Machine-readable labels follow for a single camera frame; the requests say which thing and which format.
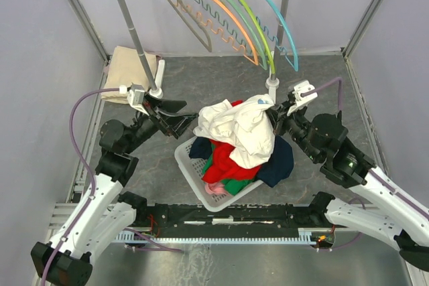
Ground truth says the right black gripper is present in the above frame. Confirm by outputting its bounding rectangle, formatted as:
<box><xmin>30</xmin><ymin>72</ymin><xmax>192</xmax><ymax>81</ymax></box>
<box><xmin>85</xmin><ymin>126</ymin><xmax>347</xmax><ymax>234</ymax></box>
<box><xmin>263</xmin><ymin>99</ymin><xmax>322</xmax><ymax>162</ymax></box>

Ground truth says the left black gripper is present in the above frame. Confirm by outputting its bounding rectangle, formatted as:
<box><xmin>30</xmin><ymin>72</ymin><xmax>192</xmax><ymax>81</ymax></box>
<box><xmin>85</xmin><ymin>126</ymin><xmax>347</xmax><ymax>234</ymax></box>
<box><xmin>123</xmin><ymin>92</ymin><xmax>198</xmax><ymax>154</ymax></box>

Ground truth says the white t shirt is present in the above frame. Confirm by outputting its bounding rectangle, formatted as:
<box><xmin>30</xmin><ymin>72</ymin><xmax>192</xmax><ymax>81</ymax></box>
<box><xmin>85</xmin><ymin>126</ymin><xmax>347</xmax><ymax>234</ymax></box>
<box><xmin>193</xmin><ymin>94</ymin><xmax>275</xmax><ymax>169</ymax></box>

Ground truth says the navy blue t shirt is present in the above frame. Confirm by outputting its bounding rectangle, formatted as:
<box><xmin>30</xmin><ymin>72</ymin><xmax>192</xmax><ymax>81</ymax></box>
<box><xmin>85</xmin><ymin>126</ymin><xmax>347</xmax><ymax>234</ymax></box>
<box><xmin>189</xmin><ymin>136</ymin><xmax>294</xmax><ymax>188</ymax></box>

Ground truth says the red t shirt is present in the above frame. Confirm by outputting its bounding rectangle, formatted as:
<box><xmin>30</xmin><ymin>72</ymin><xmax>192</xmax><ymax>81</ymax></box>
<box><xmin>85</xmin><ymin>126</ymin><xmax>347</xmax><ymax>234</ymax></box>
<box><xmin>194</xmin><ymin>94</ymin><xmax>274</xmax><ymax>184</ymax></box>

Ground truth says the green t shirt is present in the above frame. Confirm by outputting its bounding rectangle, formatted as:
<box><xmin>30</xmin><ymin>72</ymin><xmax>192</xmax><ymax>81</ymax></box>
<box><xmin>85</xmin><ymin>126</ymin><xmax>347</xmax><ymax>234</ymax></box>
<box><xmin>202</xmin><ymin>155</ymin><xmax>261</xmax><ymax>196</ymax></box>

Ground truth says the pink t shirt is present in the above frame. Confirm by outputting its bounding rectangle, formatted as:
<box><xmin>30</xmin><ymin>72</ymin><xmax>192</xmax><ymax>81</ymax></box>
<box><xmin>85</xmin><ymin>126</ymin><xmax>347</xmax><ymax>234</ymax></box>
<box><xmin>204</xmin><ymin>182</ymin><xmax>229</xmax><ymax>196</ymax></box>

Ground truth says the grey hanger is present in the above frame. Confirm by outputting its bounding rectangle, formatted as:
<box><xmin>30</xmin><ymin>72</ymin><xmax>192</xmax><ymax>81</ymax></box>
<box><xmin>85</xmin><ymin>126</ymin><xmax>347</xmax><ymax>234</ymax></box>
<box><xmin>166</xmin><ymin>0</ymin><xmax>212</xmax><ymax>52</ymax></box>

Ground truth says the mint green hanger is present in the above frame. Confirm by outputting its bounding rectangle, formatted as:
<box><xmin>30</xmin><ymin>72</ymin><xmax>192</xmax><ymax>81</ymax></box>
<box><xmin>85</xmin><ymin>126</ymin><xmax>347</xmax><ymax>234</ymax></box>
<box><xmin>190</xmin><ymin>0</ymin><xmax>269</xmax><ymax>71</ymax></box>

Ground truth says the yellow green hanger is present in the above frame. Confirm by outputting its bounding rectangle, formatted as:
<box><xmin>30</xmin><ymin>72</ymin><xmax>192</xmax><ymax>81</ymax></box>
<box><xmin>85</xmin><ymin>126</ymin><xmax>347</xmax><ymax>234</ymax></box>
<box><xmin>238</xmin><ymin>0</ymin><xmax>275</xmax><ymax>76</ymax></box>

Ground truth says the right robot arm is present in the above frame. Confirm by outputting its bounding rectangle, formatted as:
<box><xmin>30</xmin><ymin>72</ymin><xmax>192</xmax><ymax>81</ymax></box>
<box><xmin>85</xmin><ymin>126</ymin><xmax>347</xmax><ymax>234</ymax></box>
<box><xmin>267</xmin><ymin>103</ymin><xmax>428</xmax><ymax>271</ymax></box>

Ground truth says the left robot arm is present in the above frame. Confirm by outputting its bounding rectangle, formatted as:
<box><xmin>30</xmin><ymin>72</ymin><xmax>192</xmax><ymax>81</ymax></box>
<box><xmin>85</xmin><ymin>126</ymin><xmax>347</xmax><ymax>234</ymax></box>
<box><xmin>31</xmin><ymin>86</ymin><xmax>198</xmax><ymax>285</ymax></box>

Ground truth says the white plastic basket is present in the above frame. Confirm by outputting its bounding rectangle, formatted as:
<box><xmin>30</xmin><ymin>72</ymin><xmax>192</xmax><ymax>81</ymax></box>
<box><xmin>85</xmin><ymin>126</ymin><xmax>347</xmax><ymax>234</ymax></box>
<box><xmin>174</xmin><ymin>136</ymin><xmax>263</xmax><ymax>212</ymax></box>

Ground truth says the folded beige cloth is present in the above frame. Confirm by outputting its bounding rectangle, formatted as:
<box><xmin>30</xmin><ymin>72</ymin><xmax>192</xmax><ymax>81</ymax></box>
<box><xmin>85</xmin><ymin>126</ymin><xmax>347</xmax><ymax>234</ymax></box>
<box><xmin>101</xmin><ymin>46</ymin><xmax>158</xmax><ymax>104</ymax></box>

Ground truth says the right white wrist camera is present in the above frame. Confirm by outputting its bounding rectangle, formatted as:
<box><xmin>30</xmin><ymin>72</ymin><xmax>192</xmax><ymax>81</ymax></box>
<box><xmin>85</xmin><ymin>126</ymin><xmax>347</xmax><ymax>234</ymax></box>
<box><xmin>287</xmin><ymin>80</ymin><xmax>318</xmax><ymax>116</ymax></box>

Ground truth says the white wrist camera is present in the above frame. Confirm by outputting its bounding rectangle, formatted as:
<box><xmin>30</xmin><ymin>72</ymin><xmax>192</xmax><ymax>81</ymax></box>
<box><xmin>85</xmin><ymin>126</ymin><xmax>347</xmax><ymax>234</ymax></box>
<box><xmin>119</xmin><ymin>84</ymin><xmax>149</xmax><ymax>115</ymax></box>
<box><xmin>287</xmin><ymin>80</ymin><xmax>318</xmax><ymax>116</ymax></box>

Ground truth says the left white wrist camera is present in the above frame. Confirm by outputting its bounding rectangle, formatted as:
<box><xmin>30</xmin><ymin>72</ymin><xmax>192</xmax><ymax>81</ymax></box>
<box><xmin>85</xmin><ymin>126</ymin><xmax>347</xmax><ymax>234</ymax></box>
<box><xmin>119</xmin><ymin>84</ymin><xmax>149</xmax><ymax>115</ymax></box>

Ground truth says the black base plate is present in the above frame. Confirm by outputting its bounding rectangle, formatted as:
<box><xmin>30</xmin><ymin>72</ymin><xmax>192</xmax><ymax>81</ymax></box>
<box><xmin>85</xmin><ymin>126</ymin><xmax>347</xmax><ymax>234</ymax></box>
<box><xmin>132</xmin><ymin>204</ymin><xmax>332</xmax><ymax>234</ymax></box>

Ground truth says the light blue cable duct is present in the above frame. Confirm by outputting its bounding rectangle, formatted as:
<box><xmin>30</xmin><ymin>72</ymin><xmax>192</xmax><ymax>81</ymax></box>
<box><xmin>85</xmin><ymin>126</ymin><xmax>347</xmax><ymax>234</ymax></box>
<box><xmin>112</xmin><ymin>227</ymin><xmax>336</xmax><ymax>245</ymax></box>

